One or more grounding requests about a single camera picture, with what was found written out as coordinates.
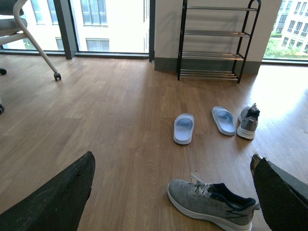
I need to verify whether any light blue slide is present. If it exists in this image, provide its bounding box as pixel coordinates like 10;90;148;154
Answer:
174;113;194;145
212;106;235;136

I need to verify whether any grey office chair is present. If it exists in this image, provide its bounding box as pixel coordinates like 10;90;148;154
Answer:
0;0;27;37

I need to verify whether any black metal shoe rack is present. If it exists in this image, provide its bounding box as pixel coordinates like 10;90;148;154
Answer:
176;0;261;83

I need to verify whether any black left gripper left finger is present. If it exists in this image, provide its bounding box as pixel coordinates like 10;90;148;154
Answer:
0;152;95;231

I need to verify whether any grey knit sneaker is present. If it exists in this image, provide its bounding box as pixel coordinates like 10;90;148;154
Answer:
167;174;260;231
237;103;260;140

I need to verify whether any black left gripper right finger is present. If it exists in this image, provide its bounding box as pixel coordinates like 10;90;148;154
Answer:
250;153;308;231

